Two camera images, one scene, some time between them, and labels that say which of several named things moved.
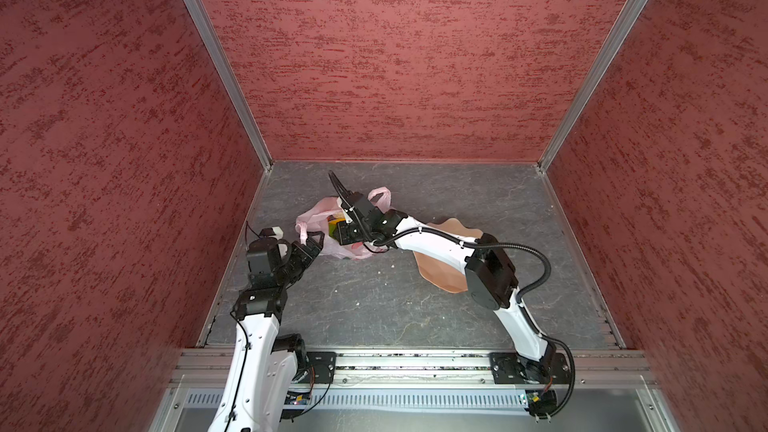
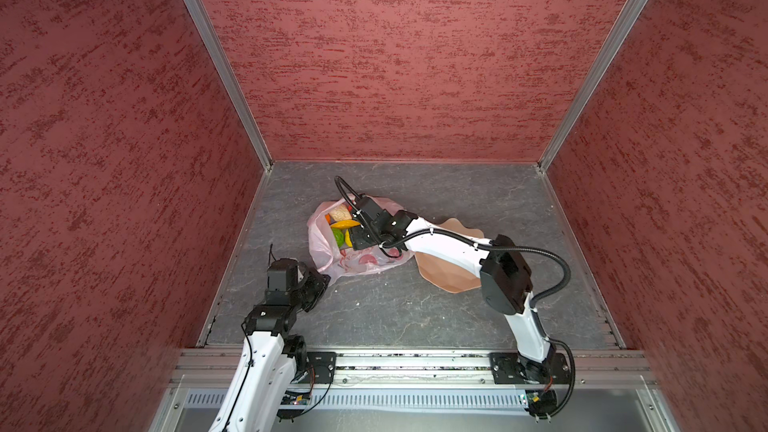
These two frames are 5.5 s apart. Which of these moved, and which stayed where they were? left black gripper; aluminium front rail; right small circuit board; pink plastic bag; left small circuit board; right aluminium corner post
Moved: left black gripper; pink plastic bag
Stayed: right small circuit board; aluminium front rail; left small circuit board; right aluminium corner post
